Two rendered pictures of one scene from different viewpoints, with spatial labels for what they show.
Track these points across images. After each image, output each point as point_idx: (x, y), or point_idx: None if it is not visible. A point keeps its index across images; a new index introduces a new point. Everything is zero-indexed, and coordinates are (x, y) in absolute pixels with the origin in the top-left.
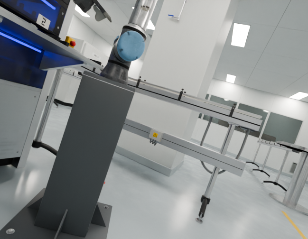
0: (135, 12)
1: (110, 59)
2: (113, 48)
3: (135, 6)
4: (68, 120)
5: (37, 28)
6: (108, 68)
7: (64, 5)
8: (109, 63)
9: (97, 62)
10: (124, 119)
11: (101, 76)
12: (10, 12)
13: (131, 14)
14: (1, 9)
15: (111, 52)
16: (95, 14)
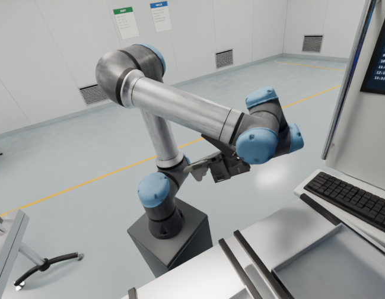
0: (175, 140)
1: (175, 204)
2: (175, 192)
3: (173, 136)
4: (212, 244)
5: (271, 269)
6: (178, 208)
7: None
8: (176, 207)
9: (136, 295)
10: None
11: (184, 219)
12: (308, 244)
13: (175, 145)
14: (294, 201)
15: (173, 200)
16: (201, 175)
